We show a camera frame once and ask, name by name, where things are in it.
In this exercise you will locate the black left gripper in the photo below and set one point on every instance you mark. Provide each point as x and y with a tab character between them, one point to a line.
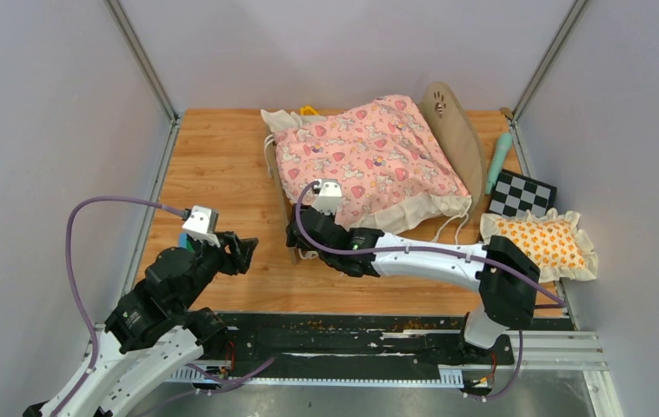
239	260

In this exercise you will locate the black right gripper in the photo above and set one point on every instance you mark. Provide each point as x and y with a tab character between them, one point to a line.
294	241

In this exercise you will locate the wooden striped pet bed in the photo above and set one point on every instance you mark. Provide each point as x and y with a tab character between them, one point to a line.
456	138

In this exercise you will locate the orange duck print pillow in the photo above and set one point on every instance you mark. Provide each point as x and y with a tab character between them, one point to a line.
553	242

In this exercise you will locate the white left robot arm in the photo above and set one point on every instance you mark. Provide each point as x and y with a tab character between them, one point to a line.
153	330

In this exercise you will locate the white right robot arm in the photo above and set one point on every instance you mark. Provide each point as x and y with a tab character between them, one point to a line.
505	278

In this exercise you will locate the blue green grey block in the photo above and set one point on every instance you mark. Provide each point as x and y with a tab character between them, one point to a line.
184	241

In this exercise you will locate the yellow triangle toy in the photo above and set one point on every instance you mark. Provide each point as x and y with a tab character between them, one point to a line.
307	110

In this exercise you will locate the black and silver chessboard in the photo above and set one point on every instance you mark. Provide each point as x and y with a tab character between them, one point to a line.
515	195

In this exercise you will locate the mint green massager wand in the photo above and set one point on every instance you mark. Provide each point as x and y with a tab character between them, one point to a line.
502	148

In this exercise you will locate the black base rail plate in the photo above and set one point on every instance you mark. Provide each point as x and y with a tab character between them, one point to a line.
336	347

